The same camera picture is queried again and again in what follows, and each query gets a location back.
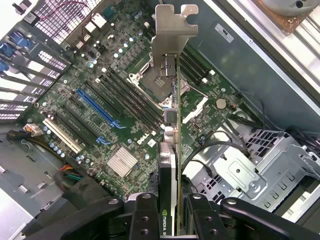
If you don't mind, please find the CPU socket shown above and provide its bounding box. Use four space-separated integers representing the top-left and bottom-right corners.
127 59 191 111

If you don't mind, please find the white power connector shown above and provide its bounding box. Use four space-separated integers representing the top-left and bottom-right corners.
23 123 43 138

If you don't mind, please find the blue expansion slot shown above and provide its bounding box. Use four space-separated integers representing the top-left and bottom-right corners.
76 88 121 128

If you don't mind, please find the white expansion slot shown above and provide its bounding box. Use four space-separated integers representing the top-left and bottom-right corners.
42 118 83 155

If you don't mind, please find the black braided power cable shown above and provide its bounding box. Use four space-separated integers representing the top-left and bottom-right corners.
6 129 34 141

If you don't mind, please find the silver chipset heat sink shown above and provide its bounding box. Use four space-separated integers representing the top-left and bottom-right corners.
106 146 139 178

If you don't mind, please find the green Dell motherboard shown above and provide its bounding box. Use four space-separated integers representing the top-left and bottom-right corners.
32 7 246 201

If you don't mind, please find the black open PC case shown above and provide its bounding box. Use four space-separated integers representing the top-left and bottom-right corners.
0 0 320 240

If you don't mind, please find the grey power supply unit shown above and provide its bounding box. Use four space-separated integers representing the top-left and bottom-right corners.
0 136 83 240

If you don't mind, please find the red black twisted wire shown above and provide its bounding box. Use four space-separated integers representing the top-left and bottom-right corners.
39 0 89 21

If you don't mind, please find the perforated metal disk bay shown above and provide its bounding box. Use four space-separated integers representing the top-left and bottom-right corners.
189 129 320 223

